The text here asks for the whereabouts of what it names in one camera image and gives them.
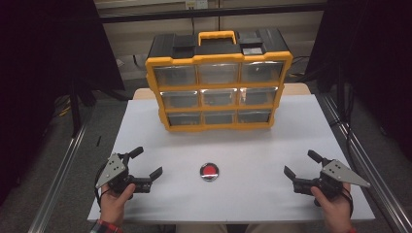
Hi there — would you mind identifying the white wall outlet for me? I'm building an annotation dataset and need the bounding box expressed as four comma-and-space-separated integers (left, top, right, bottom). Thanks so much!
185, 0, 209, 10

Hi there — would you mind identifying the yellow black drawer organizer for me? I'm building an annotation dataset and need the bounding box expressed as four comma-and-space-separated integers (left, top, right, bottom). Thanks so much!
144, 29, 294, 133

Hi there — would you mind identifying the set of clear drawers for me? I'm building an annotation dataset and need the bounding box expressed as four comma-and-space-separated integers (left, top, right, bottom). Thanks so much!
153, 62, 279, 127

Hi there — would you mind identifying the yellow floor cable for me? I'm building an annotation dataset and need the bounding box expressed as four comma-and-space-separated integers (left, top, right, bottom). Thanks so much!
57, 96, 74, 118

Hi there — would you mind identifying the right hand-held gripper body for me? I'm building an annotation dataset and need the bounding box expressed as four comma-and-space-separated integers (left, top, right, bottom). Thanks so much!
310, 158, 372, 199

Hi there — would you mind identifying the black metal stand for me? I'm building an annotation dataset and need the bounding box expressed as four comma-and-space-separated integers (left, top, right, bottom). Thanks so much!
69, 77, 98, 139

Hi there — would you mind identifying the left hand-held gripper black cable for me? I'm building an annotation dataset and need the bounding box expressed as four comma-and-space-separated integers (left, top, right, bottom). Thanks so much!
93, 163, 111, 212

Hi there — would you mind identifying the black curtain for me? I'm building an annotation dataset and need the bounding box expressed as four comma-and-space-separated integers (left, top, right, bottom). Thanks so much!
305, 0, 412, 163
0, 0, 125, 208

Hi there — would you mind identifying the red round disc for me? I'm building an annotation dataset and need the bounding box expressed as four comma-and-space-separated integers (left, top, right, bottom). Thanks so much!
199, 162, 220, 183

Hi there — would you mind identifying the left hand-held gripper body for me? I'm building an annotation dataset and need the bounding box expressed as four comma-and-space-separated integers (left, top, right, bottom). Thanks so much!
95, 152, 137, 195

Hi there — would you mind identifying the aluminium floor rail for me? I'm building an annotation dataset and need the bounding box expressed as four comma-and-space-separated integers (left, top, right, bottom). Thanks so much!
27, 124, 88, 233
319, 93, 412, 233

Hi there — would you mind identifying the person's left hand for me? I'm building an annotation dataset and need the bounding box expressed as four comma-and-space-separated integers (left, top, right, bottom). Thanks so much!
100, 183, 137, 226

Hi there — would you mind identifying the hand-held gripper black cable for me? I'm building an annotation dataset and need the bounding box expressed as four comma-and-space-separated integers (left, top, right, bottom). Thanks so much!
341, 187, 355, 217
93, 163, 111, 212

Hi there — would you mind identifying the black horizontal bar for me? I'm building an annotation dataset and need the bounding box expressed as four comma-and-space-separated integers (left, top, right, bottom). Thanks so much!
98, 2, 328, 24

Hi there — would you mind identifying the right hand-held gripper black cable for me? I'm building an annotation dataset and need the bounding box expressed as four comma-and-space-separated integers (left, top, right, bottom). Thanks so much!
341, 187, 355, 217

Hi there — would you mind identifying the person's right hand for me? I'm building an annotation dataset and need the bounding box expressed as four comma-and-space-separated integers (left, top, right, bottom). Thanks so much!
310, 182, 354, 232

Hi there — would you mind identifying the clear plastic organizer drawer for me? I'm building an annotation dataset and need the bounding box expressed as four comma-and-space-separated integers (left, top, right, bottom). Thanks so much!
241, 61, 285, 83

